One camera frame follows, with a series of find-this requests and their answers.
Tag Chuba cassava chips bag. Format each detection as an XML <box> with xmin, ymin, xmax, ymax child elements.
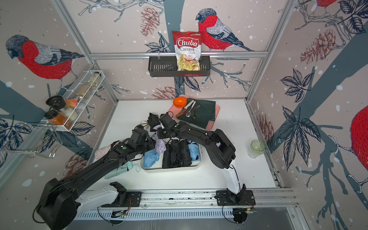
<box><xmin>172</xmin><ymin>31</ymin><xmax>202</xmax><ymax>71</ymax></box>

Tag light blue umbrella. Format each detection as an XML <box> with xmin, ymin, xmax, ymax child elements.
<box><xmin>188</xmin><ymin>140</ymin><xmax>200</xmax><ymax>162</ymax></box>
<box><xmin>143</xmin><ymin>149</ymin><xmax>160</xmax><ymax>168</ymax></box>

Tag dark small spoon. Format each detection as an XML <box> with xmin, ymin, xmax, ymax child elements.
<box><xmin>191</xmin><ymin>105</ymin><xmax>200</xmax><ymax>120</ymax></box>

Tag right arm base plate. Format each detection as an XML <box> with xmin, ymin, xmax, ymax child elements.
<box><xmin>214</xmin><ymin>189</ymin><xmax>256</xmax><ymax>206</ymax></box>

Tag clear green glass jar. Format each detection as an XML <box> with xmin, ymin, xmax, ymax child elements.
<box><xmin>248</xmin><ymin>140</ymin><xmax>265</xmax><ymax>159</ymax></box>

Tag mint green umbrella left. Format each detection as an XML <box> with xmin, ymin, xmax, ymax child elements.
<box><xmin>104</xmin><ymin>162</ymin><xmax>141</xmax><ymax>179</ymax></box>

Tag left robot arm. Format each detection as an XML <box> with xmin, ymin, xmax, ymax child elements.
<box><xmin>33</xmin><ymin>126</ymin><xmax>153</xmax><ymax>230</ymax></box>

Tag lilac umbrella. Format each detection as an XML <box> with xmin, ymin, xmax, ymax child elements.
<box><xmin>152</xmin><ymin>134</ymin><xmax>166</xmax><ymax>154</ymax></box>

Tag black wall basket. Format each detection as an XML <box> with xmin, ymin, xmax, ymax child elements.
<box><xmin>148</xmin><ymin>56</ymin><xmax>211</xmax><ymax>77</ymax></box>

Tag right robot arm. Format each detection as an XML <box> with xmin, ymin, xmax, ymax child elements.
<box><xmin>158</xmin><ymin>113</ymin><xmax>246</xmax><ymax>202</ymax></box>

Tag dark green cloth napkin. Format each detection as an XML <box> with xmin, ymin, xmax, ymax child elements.
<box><xmin>178</xmin><ymin>98</ymin><xmax>216</xmax><ymax>128</ymax></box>

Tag white wire spice rack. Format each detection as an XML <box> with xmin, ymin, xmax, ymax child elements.
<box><xmin>32</xmin><ymin>70</ymin><xmax>105</xmax><ymax>132</ymax></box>

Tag orange plastic bowl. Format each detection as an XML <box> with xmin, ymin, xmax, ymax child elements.
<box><xmin>173</xmin><ymin>96</ymin><xmax>187</xmax><ymax>108</ymax></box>

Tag white storage box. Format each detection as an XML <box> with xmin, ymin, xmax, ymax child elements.
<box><xmin>140</xmin><ymin>139</ymin><xmax>204</xmax><ymax>173</ymax></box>

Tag black lid spice jar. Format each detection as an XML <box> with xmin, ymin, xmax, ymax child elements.
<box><xmin>46</xmin><ymin>95</ymin><xmax>66</xmax><ymax>110</ymax></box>

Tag orange spice jar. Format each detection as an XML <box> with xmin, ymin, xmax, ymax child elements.
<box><xmin>45</xmin><ymin>110</ymin><xmax>72</xmax><ymax>128</ymax></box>

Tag pink umbrella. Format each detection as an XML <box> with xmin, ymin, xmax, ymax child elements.
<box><xmin>94</xmin><ymin>145</ymin><xmax>111</xmax><ymax>160</ymax></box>

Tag pink plastic tray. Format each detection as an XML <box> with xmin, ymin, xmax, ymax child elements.
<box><xmin>169</xmin><ymin>95</ymin><xmax>220</xmax><ymax>130</ymax></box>

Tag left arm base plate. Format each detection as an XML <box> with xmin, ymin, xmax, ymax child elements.
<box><xmin>102</xmin><ymin>191</ymin><xmax>142</xmax><ymax>208</ymax></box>

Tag black umbrella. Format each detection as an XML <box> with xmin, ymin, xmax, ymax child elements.
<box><xmin>171</xmin><ymin>140</ymin><xmax>181</xmax><ymax>168</ymax></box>
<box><xmin>179</xmin><ymin>140</ymin><xmax>192</xmax><ymax>167</ymax></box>
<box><xmin>147</xmin><ymin>113</ymin><xmax>161</xmax><ymax>132</ymax></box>
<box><xmin>162</xmin><ymin>143</ymin><xmax>172</xmax><ymax>169</ymax></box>

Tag silver spoon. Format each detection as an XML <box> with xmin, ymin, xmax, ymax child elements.
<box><xmin>186</xmin><ymin>100</ymin><xmax>196</xmax><ymax>117</ymax></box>

